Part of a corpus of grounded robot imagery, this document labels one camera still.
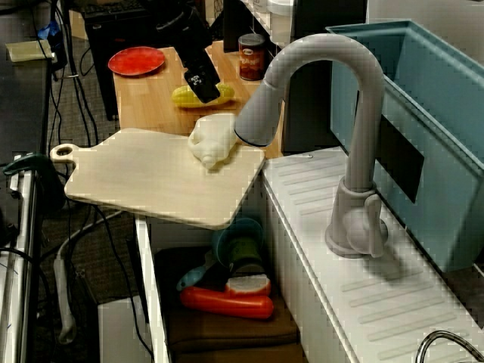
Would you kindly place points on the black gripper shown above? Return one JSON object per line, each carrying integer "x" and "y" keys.
{"x": 198, "y": 62}

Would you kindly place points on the yellow toy corn cob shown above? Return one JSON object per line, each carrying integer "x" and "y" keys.
{"x": 181, "y": 98}

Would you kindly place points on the white toy detergent bottle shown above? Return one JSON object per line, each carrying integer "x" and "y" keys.
{"x": 215, "y": 140}

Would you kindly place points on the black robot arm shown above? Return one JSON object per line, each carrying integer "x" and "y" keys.
{"x": 189, "y": 38}

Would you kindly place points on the red soup can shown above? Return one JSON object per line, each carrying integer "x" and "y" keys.
{"x": 251, "y": 56}

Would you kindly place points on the red plate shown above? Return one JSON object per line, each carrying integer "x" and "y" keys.
{"x": 136, "y": 60}

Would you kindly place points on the clear jar white lid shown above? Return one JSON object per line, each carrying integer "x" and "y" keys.
{"x": 281, "y": 26}

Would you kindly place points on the black equipment box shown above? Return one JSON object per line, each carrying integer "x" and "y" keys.
{"x": 100, "y": 94}

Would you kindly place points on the pale wooden cutting board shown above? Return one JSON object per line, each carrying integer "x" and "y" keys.
{"x": 151, "y": 193}

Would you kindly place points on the teal toy cup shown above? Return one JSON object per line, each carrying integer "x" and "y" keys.
{"x": 223, "y": 238}

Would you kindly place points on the grey toy faucet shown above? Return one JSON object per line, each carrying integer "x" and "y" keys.
{"x": 363, "y": 113}

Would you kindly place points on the green toy cup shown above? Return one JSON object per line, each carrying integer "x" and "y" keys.
{"x": 246, "y": 251}

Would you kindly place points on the yellow notepad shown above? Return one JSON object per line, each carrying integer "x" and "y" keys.
{"x": 28, "y": 51}

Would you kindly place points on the green clamp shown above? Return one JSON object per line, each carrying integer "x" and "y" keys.
{"x": 41, "y": 166}

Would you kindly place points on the black desk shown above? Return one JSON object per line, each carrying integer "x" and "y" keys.
{"x": 22, "y": 113}

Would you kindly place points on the toy bread slice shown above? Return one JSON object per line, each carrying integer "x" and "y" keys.
{"x": 247, "y": 285}

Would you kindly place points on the white toy sink unit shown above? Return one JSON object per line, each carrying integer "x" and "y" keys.
{"x": 321, "y": 264}

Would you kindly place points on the orange toy hot dog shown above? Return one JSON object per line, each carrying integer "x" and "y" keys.
{"x": 227, "y": 304}

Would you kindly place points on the teal plastic bin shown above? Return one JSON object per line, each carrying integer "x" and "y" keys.
{"x": 435, "y": 94}

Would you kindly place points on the white box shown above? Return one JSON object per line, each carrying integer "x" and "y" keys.
{"x": 121, "y": 332}

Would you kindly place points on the silver metal frame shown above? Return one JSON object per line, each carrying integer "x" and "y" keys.
{"x": 22, "y": 264}

